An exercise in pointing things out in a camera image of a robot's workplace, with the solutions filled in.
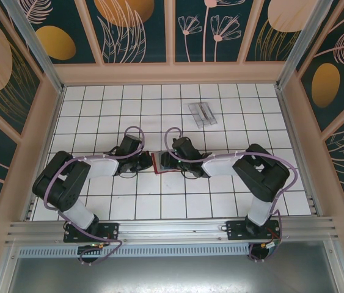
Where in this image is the thin plain credit card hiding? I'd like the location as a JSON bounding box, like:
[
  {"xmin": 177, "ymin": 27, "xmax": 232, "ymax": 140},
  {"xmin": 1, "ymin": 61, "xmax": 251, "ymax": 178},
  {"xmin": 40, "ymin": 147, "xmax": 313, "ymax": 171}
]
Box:
[{"xmin": 199, "ymin": 104, "xmax": 211, "ymax": 121}]

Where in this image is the aluminium mounting rail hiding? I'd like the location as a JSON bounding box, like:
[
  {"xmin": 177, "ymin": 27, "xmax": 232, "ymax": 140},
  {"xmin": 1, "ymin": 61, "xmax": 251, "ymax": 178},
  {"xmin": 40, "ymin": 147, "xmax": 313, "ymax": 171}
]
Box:
[{"xmin": 5, "ymin": 215, "xmax": 339, "ymax": 245}]

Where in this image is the clear acrylic card stand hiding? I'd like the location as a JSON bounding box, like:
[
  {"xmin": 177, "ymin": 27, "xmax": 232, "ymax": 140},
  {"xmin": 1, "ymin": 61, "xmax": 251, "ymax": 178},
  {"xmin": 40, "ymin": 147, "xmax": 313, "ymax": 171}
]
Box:
[{"xmin": 187, "ymin": 101, "xmax": 219, "ymax": 129}]

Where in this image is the aluminium corner post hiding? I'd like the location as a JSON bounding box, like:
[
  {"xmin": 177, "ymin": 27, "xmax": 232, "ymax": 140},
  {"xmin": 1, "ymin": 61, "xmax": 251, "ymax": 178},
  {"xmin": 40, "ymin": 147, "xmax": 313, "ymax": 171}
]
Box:
[
  {"xmin": 276, "ymin": 0, "xmax": 343, "ymax": 90},
  {"xmin": 2, "ymin": 0, "xmax": 67, "ymax": 94}
]

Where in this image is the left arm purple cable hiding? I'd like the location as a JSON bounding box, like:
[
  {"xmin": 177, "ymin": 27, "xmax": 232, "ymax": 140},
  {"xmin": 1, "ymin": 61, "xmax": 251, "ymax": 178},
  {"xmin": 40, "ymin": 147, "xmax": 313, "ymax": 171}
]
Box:
[{"xmin": 43, "ymin": 125, "xmax": 147, "ymax": 267}]

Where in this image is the grey slotted cable duct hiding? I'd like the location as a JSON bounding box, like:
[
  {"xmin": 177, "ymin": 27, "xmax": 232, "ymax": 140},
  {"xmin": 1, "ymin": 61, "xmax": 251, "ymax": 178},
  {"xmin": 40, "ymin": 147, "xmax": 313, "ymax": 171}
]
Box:
[{"xmin": 17, "ymin": 245, "xmax": 252, "ymax": 258}]

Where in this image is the grey metal sheet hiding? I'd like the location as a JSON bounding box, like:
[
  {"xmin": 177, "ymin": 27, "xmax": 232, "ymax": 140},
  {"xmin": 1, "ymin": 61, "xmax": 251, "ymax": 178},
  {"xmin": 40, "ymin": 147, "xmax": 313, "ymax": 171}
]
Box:
[{"xmin": 0, "ymin": 239, "xmax": 344, "ymax": 293}]

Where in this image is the red card holder wallet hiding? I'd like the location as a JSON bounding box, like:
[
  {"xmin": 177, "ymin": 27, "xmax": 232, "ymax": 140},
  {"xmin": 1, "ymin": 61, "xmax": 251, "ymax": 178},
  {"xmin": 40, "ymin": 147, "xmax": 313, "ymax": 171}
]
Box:
[{"xmin": 151, "ymin": 150, "xmax": 180, "ymax": 176}]

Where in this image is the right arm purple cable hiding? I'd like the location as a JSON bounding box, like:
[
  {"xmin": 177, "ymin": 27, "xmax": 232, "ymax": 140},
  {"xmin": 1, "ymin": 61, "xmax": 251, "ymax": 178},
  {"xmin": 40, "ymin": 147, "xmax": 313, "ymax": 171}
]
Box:
[{"xmin": 164, "ymin": 127, "xmax": 299, "ymax": 264}]

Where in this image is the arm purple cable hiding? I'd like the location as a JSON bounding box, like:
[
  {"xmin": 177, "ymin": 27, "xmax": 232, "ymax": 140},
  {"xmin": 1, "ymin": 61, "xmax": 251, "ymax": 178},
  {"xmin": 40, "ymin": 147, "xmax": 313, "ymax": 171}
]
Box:
[
  {"xmin": 43, "ymin": 125, "xmax": 147, "ymax": 267},
  {"xmin": 164, "ymin": 127, "xmax": 299, "ymax": 264}
]

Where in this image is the right gripper thin black cable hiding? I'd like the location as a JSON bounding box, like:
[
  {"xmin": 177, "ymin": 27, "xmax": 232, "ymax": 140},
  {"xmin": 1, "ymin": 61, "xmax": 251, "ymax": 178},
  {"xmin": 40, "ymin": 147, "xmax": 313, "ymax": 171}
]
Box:
[{"xmin": 180, "ymin": 168, "xmax": 199, "ymax": 181}]

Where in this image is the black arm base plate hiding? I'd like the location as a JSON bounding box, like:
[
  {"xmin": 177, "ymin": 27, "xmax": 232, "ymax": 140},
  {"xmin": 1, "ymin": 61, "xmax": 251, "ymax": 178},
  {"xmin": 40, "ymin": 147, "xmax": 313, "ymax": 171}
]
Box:
[
  {"xmin": 63, "ymin": 222, "xmax": 120, "ymax": 244},
  {"xmin": 225, "ymin": 219, "xmax": 283, "ymax": 242}
]

